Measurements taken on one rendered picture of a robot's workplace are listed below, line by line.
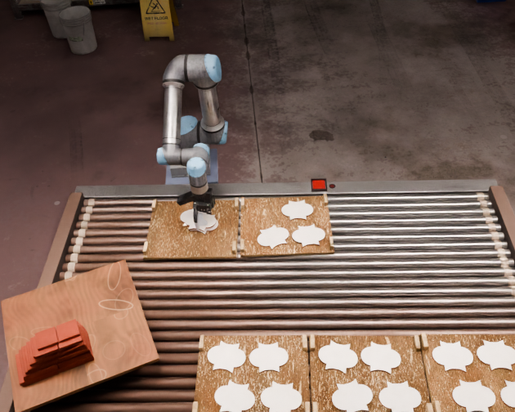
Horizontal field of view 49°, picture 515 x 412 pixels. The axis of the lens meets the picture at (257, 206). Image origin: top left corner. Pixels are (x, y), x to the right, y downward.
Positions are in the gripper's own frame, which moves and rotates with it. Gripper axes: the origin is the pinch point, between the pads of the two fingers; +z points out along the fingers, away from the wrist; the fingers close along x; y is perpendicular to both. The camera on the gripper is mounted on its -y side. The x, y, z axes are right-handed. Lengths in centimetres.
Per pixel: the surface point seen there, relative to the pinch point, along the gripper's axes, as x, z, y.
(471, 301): -20, 5, 119
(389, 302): -27, 5, 87
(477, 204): 36, 5, 124
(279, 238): -2.5, 2.2, 37.4
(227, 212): 9.6, 3.1, 10.4
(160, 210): 5.8, 3.1, -21.4
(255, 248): -9.7, 3.1, 27.7
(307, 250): -7, 3, 50
